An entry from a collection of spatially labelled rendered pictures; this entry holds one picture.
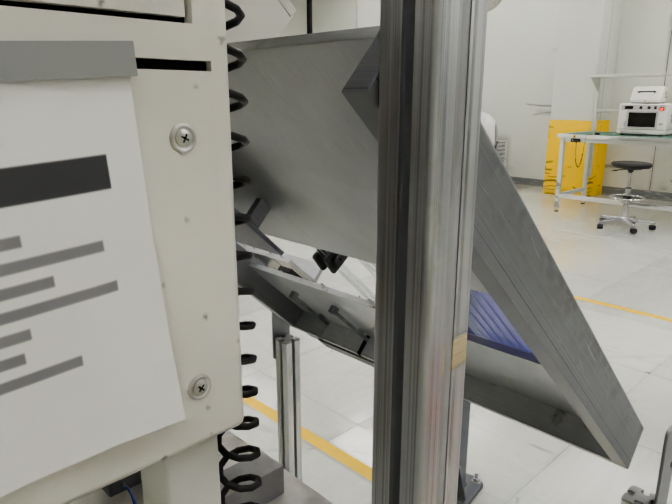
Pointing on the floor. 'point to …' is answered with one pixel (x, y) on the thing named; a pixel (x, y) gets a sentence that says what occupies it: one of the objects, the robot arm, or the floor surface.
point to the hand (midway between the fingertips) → (331, 255)
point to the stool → (627, 197)
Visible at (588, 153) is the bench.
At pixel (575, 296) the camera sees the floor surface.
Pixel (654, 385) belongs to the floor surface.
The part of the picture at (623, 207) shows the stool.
